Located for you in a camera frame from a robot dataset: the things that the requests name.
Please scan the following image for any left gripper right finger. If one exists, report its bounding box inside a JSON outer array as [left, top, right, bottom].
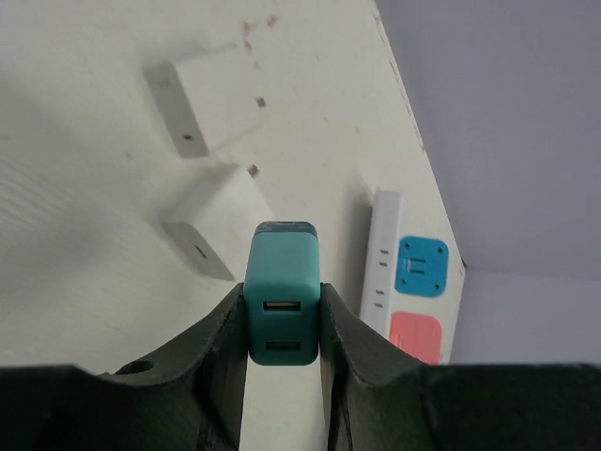
[[320, 284, 600, 450]]

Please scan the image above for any teal usb charger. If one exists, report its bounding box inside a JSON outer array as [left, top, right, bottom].
[[243, 221, 321, 365]]

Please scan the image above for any white long charger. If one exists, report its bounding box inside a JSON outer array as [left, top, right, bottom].
[[144, 44, 262, 159]]

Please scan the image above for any white square charger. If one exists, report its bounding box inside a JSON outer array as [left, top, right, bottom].
[[162, 164, 274, 282]]

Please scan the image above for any pink plug adapter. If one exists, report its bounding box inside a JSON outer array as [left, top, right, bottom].
[[389, 311, 442, 365]]

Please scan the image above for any white power strip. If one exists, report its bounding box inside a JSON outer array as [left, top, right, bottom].
[[360, 190, 460, 365]]

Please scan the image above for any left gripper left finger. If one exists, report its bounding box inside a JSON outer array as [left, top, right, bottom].
[[1, 286, 248, 450]]

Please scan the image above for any blue plug adapter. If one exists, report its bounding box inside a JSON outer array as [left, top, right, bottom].
[[394, 236, 449, 298]]

